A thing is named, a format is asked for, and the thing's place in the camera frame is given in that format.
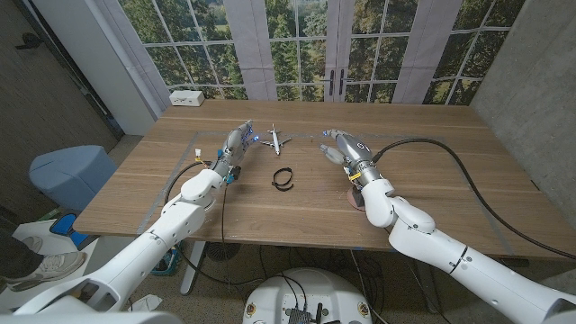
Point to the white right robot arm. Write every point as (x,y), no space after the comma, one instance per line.
(450,256)

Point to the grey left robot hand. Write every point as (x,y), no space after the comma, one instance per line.
(234,146)

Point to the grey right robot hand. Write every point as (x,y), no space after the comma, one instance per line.
(355,153)

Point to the blue bin with toys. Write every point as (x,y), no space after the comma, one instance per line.
(164,267)

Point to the white toy airplane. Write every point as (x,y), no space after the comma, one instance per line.
(275,141)

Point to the grey sneaker with white sole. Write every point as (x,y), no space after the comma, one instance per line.
(49,267)

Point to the crumpled white paper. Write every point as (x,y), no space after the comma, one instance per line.
(146,303)

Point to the white robot torso base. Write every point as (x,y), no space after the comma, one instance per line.
(310,288)

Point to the person's dark trouser leg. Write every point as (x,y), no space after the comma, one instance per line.
(15,258)

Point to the blue-grey upholstered stool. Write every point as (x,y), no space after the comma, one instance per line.
(72,173)

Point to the white table leg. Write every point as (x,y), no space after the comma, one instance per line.
(192,270)

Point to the printed window forest backdrop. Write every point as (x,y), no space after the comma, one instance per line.
(288,45)

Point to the pink round coaster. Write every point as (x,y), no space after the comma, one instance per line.
(353,204)

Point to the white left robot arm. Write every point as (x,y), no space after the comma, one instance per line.
(175,220)

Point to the black round floor fan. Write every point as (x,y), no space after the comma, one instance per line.
(222,251)

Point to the white rectangular box device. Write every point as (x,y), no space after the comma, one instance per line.
(186,98)

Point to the grey table leg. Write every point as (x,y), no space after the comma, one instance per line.
(427,288)

